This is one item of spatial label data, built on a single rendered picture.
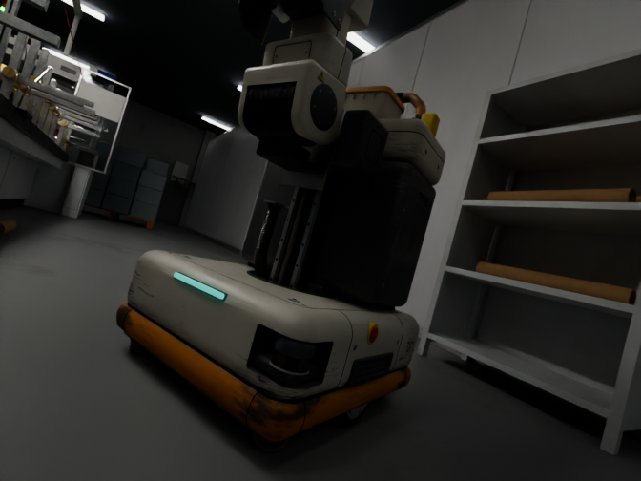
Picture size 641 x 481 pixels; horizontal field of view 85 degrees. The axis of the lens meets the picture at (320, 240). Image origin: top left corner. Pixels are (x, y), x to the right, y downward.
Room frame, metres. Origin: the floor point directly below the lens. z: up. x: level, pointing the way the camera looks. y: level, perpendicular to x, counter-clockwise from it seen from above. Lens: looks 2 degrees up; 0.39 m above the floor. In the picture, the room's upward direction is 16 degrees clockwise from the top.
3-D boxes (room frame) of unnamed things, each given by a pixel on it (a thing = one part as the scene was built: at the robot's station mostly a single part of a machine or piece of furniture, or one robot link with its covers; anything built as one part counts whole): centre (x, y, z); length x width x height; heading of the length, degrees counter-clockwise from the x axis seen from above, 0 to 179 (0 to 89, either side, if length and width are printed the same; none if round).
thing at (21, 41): (1.74, 1.73, 0.87); 0.04 x 0.04 x 0.48; 31
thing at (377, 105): (1.14, -0.02, 0.87); 0.23 x 0.15 x 0.11; 54
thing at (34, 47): (1.95, 1.86, 0.93); 0.04 x 0.04 x 0.48; 31
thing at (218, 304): (1.05, 0.04, 0.16); 0.67 x 0.64 x 0.25; 144
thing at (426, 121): (1.13, -0.01, 0.59); 0.55 x 0.34 x 0.83; 54
